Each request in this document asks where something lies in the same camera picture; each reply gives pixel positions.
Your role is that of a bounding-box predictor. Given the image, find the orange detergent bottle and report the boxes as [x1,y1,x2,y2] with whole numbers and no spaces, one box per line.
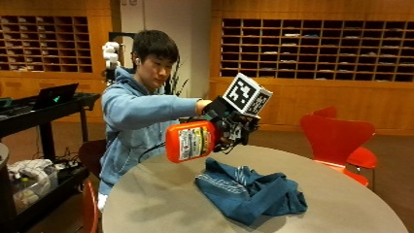
[164,119,224,164]

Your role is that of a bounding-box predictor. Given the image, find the dark plant leaves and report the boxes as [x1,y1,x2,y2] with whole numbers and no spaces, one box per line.
[164,56,191,97]

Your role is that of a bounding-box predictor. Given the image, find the dark red chair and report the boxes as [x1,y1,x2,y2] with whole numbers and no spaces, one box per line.
[77,139,108,180]

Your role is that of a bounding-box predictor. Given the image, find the black laptop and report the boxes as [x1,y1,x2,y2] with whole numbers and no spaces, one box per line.
[32,83,80,111]

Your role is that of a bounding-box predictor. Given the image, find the blue cloth garment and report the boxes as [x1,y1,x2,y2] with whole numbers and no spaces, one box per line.
[195,157,309,226]

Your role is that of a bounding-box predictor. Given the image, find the clear plastic bin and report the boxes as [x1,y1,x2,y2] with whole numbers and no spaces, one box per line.
[7,158,61,213]

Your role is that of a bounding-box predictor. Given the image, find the white marker cube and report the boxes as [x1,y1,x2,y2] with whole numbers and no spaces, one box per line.
[221,72,274,117]

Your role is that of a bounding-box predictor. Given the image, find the orange chair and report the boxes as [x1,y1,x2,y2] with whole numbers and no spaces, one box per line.
[300,114,378,187]
[312,106,380,170]

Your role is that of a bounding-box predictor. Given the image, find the black cable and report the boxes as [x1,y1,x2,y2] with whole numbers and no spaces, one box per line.
[137,141,168,163]

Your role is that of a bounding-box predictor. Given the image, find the person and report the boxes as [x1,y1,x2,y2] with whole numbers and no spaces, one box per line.
[97,29,213,212]

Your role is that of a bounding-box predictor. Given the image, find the wooden mail slot shelf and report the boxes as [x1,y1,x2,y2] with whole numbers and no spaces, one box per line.
[0,15,95,74]
[219,17,414,83]

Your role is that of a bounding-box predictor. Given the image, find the black utility cart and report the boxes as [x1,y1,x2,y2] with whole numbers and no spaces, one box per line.
[0,91,103,233]

